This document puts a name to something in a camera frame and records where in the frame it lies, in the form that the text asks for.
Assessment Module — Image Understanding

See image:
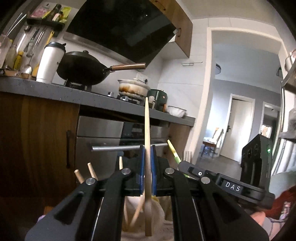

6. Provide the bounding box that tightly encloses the stainless steel oven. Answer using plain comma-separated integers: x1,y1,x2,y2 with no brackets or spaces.
75,113,172,179

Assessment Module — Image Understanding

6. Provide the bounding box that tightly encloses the black range hood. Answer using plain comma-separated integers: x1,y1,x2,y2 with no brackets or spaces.
64,1,177,65

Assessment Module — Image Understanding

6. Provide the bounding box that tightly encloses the black wall spice shelf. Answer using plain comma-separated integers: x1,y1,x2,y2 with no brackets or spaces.
26,17,65,37

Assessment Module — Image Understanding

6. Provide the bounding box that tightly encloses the white bowl on counter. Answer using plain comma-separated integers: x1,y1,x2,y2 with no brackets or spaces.
166,105,187,118

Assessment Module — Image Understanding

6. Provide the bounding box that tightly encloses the white thermos black lid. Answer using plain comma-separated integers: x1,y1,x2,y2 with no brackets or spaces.
36,42,66,83

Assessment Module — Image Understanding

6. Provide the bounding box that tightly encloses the white ceramic pot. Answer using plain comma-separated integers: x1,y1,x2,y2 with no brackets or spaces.
118,78,151,100

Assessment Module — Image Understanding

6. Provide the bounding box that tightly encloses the person right hand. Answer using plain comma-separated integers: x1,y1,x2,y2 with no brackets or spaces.
250,211,270,230

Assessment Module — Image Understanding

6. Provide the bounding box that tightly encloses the yellow plastic utensil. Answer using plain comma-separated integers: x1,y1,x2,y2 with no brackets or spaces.
167,140,181,165

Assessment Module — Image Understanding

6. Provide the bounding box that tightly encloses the black wok wooden handle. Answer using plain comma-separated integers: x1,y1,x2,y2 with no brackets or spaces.
57,50,146,86

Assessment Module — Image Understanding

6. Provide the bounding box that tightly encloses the green small appliance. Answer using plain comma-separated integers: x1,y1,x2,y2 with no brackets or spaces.
147,89,168,112

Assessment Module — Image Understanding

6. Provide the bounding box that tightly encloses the white interior door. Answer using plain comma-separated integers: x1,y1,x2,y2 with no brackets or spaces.
219,94,255,163

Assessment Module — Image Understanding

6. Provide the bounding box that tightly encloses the wooden chopstick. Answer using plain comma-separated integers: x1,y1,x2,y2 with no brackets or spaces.
74,169,85,184
87,162,98,180
118,156,123,170
144,97,153,237

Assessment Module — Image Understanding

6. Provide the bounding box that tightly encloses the yellow spatula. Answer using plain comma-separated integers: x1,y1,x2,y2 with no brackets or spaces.
31,30,55,79

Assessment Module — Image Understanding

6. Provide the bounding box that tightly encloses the white ceramic double utensil holder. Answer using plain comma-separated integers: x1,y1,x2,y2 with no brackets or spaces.
120,195,175,241

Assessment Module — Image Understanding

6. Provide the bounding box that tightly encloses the wooden chair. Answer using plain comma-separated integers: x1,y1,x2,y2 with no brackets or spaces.
201,128,224,158

